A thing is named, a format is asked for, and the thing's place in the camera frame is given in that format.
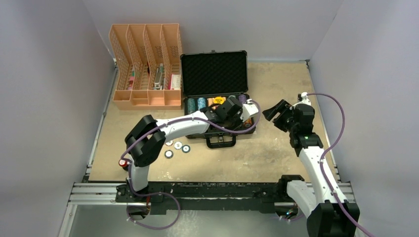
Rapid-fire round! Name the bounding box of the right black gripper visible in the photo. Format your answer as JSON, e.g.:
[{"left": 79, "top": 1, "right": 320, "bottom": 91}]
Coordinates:
[{"left": 262, "top": 100, "right": 298, "bottom": 133}]

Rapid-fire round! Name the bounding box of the yellow big blind button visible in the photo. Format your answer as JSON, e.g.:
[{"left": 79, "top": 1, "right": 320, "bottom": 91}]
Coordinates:
[{"left": 213, "top": 97, "right": 226, "bottom": 104}]

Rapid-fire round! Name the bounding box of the dark teal chip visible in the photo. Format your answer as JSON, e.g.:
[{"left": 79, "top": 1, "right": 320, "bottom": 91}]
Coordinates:
[{"left": 181, "top": 145, "right": 191, "bottom": 153}]

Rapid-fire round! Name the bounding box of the white teal chip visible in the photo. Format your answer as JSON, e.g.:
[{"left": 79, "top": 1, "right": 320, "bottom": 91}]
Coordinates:
[{"left": 173, "top": 141, "right": 183, "bottom": 150}]

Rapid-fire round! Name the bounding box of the red gold card deck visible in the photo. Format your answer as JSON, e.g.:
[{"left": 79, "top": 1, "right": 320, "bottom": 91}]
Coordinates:
[{"left": 208, "top": 98, "right": 217, "bottom": 108}]

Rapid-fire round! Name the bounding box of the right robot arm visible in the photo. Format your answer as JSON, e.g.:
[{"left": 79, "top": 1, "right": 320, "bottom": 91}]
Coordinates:
[{"left": 263, "top": 100, "right": 360, "bottom": 237}]

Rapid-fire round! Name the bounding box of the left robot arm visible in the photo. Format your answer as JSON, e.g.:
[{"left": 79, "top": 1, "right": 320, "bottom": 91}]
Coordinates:
[{"left": 119, "top": 98, "right": 258, "bottom": 202}]

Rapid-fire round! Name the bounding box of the purple chip stack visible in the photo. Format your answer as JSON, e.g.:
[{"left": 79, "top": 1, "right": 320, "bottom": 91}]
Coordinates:
[{"left": 238, "top": 94, "right": 247, "bottom": 104}]

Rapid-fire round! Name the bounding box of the red yellow chip stack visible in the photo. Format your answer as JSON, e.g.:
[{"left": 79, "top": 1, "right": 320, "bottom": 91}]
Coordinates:
[{"left": 243, "top": 118, "right": 252, "bottom": 128}]

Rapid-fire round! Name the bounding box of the light blue chip stack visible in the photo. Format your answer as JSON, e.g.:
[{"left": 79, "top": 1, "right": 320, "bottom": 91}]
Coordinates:
[{"left": 197, "top": 97, "right": 207, "bottom": 111}]

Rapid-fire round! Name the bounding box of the black poker chip case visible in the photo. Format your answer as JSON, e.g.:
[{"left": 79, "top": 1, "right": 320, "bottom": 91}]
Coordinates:
[{"left": 180, "top": 50, "right": 259, "bottom": 149}]

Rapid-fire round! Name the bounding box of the green chip stack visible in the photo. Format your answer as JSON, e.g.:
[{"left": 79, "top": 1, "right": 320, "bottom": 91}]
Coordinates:
[{"left": 187, "top": 98, "right": 197, "bottom": 115}]

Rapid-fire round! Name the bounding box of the white red small box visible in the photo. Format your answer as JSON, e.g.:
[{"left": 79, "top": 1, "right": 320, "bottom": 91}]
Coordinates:
[{"left": 168, "top": 74, "right": 182, "bottom": 90}]

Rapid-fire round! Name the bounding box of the silver stapler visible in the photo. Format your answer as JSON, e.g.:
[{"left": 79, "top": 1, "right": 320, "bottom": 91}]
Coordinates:
[{"left": 154, "top": 63, "right": 164, "bottom": 90}]

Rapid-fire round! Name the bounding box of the peach plastic desk organizer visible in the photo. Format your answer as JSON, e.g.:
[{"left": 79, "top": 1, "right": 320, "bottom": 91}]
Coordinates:
[{"left": 109, "top": 24, "right": 183, "bottom": 111}]

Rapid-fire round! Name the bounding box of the red black stamp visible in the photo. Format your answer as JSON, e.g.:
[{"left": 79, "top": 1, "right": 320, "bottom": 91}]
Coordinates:
[{"left": 118, "top": 159, "right": 129, "bottom": 171}]

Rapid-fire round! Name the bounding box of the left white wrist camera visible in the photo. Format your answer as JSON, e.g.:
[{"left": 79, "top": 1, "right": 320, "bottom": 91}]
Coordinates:
[{"left": 241, "top": 103, "right": 259, "bottom": 121}]

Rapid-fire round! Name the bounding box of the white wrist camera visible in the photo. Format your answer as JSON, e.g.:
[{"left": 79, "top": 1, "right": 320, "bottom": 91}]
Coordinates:
[
  {"left": 295, "top": 92, "right": 311, "bottom": 106},
  {"left": 241, "top": 103, "right": 259, "bottom": 121}
]

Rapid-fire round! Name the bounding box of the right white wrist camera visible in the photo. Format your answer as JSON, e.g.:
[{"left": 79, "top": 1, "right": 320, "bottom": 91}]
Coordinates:
[{"left": 295, "top": 92, "right": 311, "bottom": 106}]

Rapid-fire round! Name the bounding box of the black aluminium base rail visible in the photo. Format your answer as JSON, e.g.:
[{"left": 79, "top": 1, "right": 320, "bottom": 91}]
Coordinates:
[{"left": 69, "top": 181, "right": 356, "bottom": 215}]

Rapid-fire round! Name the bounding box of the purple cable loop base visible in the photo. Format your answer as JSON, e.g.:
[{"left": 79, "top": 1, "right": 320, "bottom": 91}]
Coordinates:
[{"left": 126, "top": 191, "right": 181, "bottom": 230}]

